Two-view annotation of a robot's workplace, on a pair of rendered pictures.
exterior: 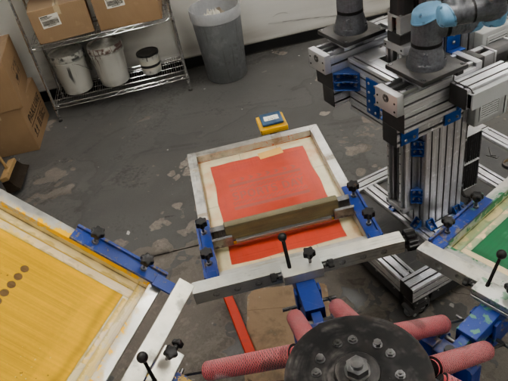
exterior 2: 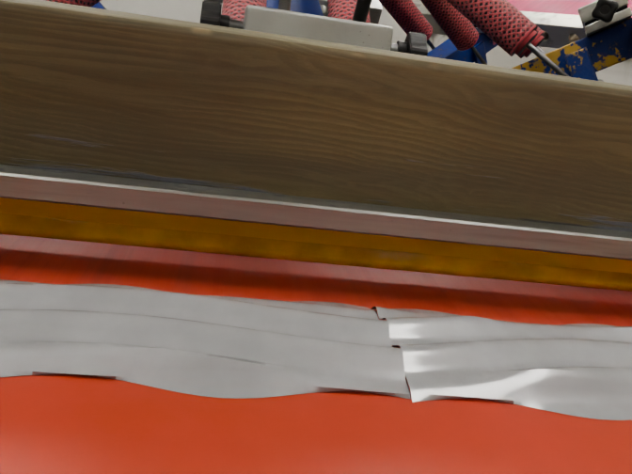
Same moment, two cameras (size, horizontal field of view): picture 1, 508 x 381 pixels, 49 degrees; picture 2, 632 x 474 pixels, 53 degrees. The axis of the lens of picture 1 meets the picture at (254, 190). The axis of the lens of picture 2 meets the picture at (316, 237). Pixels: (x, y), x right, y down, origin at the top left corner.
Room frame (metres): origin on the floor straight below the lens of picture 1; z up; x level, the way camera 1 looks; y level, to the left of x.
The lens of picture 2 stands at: (1.78, -0.12, 1.06)
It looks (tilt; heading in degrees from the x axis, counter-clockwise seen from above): 18 degrees down; 175
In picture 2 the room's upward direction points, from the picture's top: 8 degrees clockwise
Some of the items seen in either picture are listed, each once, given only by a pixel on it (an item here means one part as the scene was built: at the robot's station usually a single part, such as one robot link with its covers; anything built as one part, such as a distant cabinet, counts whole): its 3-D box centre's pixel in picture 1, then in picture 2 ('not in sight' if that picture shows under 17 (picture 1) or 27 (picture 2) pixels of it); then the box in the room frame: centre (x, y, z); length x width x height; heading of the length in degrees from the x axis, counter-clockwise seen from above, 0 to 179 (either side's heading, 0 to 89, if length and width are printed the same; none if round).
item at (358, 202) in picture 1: (361, 215); not in sight; (1.48, -0.36, 0.97); 0.30 x 0.05 x 0.07; 4
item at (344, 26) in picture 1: (350, 18); not in sight; (2.42, -0.58, 1.31); 0.15 x 0.15 x 0.10
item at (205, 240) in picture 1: (208, 253); not in sight; (1.45, 0.20, 0.97); 0.30 x 0.05 x 0.07; 4
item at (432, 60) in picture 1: (425, 51); not in sight; (1.96, -0.76, 1.31); 0.15 x 0.15 x 0.10
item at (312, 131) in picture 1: (271, 194); not in sight; (1.70, -0.06, 0.97); 0.79 x 0.58 x 0.04; 4
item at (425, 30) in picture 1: (429, 22); not in sight; (1.96, -0.76, 1.42); 0.13 x 0.12 x 0.14; 87
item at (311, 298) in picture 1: (308, 292); not in sight; (1.14, -0.10, 1.02); 0.17 x 0.06 x 0.05; 4
